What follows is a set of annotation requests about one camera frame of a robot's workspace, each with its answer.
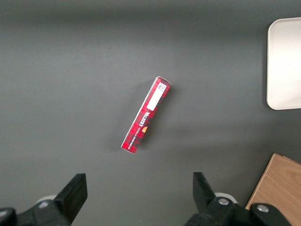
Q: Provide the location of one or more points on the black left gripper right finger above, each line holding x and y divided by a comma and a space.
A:
204, 195

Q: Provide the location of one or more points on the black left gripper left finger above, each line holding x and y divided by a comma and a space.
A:
70, 197

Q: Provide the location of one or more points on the wooden board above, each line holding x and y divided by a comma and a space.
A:
279, 183

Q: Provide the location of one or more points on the red Walkers shortbread box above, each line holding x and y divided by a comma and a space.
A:
147, 115

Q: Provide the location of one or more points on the white rectangular tray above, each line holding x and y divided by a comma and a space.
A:
284, 63

